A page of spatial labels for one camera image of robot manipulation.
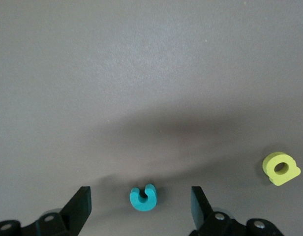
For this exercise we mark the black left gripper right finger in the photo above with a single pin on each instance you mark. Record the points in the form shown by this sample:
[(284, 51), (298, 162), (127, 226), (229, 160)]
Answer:
[(203, 216)]

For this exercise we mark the yellow letter a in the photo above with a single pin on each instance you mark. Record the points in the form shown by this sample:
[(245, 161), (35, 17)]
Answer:
[(289, 175)]

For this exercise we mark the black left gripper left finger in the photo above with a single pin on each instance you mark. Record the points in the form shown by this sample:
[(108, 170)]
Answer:
[(72, 216)]

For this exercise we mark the teal letter c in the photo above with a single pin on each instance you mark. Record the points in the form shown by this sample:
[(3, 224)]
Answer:
[(138, 202)]

